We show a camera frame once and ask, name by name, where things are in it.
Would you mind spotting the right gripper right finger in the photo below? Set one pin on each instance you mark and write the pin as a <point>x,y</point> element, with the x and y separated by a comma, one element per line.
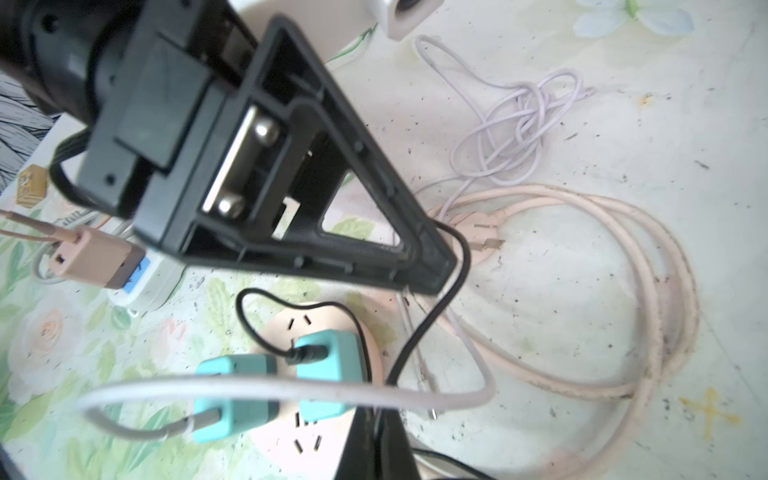
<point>395,459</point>

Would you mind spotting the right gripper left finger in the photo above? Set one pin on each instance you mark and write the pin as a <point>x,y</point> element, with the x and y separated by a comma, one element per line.
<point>358,458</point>

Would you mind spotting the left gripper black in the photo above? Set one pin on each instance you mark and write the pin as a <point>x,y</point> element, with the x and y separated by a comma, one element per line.
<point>231,151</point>

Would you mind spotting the round pink socket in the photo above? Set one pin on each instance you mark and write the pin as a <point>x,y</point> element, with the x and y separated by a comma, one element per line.
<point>297,448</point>

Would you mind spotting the teal adapter with black cable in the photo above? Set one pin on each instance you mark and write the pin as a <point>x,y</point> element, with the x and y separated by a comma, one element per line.
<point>344,363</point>

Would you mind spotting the teal adapter with white cable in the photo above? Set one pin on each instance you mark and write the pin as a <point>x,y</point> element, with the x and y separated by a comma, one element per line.
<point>236,416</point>

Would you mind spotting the pink plug adapter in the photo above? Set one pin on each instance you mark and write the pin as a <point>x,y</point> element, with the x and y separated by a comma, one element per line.
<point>96,258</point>

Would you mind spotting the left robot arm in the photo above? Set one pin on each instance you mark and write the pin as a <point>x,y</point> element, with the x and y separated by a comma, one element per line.
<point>44,48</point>

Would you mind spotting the pink three-pin plug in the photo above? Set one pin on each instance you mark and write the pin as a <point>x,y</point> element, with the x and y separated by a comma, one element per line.
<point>481,232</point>

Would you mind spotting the white blue power strip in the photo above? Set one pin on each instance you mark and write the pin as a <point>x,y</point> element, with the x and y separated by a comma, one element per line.
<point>149,286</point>

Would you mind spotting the small yellow tag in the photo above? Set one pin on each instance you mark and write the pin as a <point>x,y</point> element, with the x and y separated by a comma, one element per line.
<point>32,185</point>

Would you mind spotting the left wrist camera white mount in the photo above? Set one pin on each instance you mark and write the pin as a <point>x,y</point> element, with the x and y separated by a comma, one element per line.
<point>331,25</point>

